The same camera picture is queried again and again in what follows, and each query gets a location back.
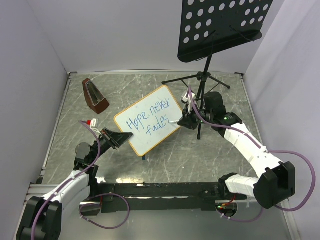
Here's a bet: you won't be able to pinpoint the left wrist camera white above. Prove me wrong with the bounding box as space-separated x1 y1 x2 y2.
86 118 99 129

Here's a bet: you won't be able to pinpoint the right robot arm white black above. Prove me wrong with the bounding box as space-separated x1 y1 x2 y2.
177 91 296 209

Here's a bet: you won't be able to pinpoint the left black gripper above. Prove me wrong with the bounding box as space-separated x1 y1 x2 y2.
89 127 133 163

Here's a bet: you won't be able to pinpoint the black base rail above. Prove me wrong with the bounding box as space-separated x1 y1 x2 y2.
86 182 247 213

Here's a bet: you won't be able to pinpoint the brown wooden metronome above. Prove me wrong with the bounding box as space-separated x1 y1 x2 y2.
82 78 110 114

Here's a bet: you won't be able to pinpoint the aluminium extrusion frame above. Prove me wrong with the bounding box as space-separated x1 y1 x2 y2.
0 68 67 240

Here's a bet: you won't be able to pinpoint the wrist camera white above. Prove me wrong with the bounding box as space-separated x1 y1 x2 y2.
86 118 99 129
181 91 197 114

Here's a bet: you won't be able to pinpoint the yellow framed whiteboard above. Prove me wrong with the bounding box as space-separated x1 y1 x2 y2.
113 85 182 157

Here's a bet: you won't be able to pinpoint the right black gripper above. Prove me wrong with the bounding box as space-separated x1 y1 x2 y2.
177 102 214 130

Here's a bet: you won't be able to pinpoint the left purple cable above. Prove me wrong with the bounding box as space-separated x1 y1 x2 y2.
31 120 131 240

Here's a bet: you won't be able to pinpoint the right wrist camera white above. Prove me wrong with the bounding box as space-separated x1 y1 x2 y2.
181 91 197 114

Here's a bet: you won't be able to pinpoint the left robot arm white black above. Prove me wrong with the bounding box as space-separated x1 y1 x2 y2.
16 128 133 240

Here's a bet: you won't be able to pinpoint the black music stand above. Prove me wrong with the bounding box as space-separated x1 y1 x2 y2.
161 0 274 141

